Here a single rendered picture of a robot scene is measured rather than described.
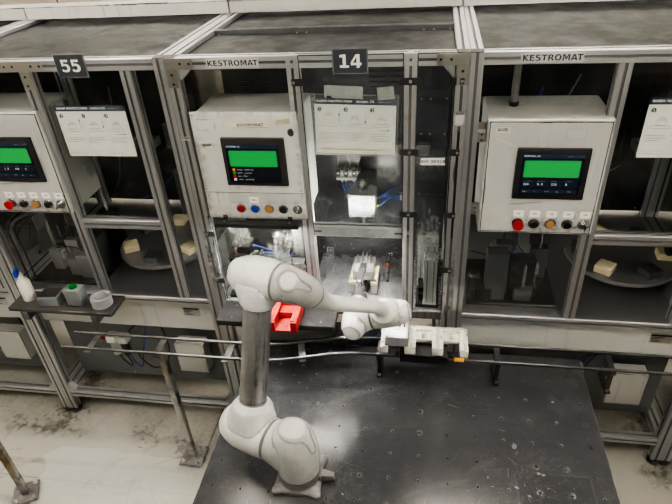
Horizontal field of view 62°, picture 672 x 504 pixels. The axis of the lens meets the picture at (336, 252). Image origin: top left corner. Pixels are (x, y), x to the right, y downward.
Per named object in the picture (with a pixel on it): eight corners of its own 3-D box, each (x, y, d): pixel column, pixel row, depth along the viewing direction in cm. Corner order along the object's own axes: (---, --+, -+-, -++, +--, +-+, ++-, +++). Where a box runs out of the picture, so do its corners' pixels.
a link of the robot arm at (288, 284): (330, 279, 189) (296, 270, 195) (309, 264, 173) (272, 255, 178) (317, 316, 186) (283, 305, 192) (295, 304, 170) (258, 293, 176)
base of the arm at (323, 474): (330, 502, 199) (329, 492, 196) (270, 495, 203) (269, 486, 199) (338, 458, 214) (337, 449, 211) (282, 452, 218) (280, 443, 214)
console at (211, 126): (208, 220, 234) (185, 114, 209) (229, 189, 257) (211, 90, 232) (305, 223, 227) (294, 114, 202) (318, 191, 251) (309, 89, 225)
